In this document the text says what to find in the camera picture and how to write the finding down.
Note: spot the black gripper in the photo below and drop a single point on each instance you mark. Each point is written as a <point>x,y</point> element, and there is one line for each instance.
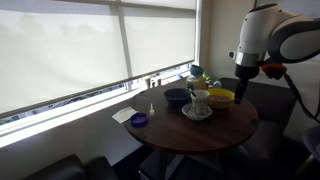
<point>244,74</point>

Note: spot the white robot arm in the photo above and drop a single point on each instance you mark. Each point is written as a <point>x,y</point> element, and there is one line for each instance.
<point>269,37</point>

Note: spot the yellow bowl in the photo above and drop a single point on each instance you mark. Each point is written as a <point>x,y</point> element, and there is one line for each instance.
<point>220,98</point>

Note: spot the dark blue bowl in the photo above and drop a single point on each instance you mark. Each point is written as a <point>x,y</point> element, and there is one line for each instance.
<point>177,97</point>

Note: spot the green item on windowsill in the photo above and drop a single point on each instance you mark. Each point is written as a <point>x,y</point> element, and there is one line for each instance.
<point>211,81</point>

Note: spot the dark armchair behind table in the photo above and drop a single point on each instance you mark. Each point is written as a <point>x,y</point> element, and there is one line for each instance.
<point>274,106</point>

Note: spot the patterned white mug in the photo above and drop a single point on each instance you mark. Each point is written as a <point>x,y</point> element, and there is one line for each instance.
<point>200,100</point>

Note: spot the patterned saucer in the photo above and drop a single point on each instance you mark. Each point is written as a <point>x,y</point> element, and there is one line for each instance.
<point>189,111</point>

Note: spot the round wooden table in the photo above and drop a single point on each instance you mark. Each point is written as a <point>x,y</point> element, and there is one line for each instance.
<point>169,131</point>

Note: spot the small white bottle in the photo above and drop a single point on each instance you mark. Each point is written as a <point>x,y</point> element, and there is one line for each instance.
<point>151,111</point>

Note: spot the blue round lid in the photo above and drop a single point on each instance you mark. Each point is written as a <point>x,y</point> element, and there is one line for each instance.
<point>139,120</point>

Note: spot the white paper napkin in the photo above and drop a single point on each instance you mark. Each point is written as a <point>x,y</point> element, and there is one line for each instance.
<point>124,114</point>

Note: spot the black chair lower left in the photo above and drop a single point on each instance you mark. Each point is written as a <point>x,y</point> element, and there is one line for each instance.
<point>71,168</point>

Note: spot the white roller blind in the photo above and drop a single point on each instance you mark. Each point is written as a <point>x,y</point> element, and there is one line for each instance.
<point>56,49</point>

